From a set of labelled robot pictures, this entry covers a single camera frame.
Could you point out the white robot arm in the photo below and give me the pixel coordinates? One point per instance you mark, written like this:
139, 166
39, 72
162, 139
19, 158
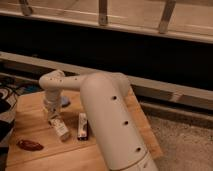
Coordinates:
102, 97

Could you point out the white bottle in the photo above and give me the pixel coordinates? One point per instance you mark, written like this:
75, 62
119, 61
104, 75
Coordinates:
60, 127

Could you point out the dark red object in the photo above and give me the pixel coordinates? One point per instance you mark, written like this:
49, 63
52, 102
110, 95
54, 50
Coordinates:
29, 145

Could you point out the chair leg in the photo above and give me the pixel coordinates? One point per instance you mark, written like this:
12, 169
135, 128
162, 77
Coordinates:
25, 8
166, 16
102, 7

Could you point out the wooden table board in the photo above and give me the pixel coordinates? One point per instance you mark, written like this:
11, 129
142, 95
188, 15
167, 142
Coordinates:
56, 155

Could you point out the middle chair leg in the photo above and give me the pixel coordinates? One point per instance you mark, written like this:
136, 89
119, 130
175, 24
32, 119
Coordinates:
102, 7

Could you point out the left chair leg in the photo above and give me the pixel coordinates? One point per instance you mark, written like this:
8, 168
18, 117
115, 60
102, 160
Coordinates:
25, 8

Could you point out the blue sponge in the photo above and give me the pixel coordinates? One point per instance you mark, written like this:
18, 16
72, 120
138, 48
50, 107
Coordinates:
65, 101

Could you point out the right chair leg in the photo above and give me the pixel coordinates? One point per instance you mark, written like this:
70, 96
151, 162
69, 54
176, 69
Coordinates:
166, 16

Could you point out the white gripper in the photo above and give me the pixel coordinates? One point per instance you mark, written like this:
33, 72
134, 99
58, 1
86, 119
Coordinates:
52, 107

